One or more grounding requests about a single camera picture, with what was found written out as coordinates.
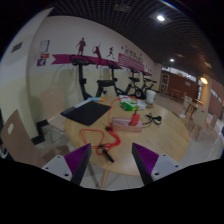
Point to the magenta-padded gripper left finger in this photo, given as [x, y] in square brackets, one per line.
[60, 166]

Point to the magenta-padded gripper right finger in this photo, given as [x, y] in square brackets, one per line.
[163, 166]

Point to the brown wooden chair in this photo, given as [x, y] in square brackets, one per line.
[20, 143]

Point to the black mouse pad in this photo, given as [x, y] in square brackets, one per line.
[87, 112]

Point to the round wooden coaster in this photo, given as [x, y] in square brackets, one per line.
[150, 105]

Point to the wooden chairs and tables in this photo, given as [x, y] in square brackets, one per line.
[196, 113]

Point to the green wet wipes pack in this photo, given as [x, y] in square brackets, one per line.
[130, 105]

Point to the blue and orange marker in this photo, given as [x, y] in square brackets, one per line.
[96, 99]

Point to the small white box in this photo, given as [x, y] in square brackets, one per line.
[123, 97]

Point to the exercise bikes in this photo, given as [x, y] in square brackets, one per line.
[106, 83]

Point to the ceiling lights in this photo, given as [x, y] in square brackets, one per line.
[160, 18]

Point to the wall posters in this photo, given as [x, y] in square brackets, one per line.
[43, 46]

